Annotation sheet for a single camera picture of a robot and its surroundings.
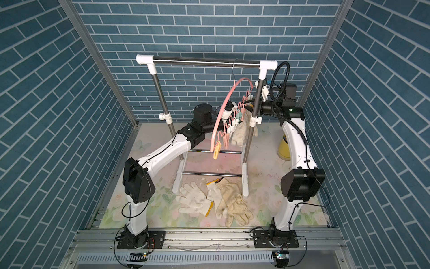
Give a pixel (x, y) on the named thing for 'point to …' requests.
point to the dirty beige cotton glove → (233, 204)
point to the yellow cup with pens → (283, 149)
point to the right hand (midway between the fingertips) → (245, 106)
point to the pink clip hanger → (238, 94)
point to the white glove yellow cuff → (215, 195)
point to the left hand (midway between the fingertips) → (245, 121)
